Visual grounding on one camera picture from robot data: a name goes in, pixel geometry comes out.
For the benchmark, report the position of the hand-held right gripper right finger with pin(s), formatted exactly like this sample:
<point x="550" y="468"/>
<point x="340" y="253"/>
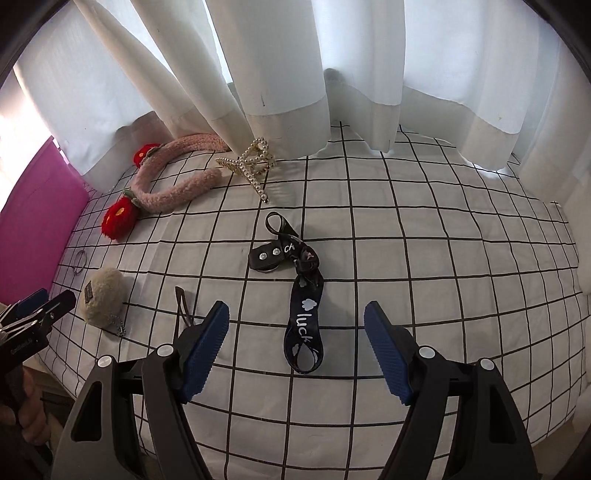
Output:
<point x="388" y="355"/>

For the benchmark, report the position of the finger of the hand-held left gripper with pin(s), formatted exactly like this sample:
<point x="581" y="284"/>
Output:
<point x="33" y="299"/>
<point x="57" y="308"/>

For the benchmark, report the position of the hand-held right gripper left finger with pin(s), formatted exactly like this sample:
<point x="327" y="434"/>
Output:
<point x="207" y="350"/>

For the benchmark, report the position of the person's left hand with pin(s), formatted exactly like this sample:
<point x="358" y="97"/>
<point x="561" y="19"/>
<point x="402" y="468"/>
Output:
<point x="33" y="406"/>

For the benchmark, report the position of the pink pillow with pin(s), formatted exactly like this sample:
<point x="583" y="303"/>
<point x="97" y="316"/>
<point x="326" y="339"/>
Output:
<point x="32" y="226"/>

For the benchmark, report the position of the white black checked bed sheet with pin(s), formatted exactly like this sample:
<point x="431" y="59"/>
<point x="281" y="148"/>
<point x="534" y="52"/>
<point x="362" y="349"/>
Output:
<point x="415" y="258"/>

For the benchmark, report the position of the pink fuzzy headband red flowers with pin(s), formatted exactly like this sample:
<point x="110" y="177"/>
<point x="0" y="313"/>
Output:
<point x="152" y="194"/>

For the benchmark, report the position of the pearl hair claw clip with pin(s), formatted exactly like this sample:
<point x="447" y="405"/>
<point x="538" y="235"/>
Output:
<point x="249" y="161"/>

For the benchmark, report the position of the white curtain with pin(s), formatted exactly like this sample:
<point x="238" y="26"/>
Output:
<point x="277" y="64"/>

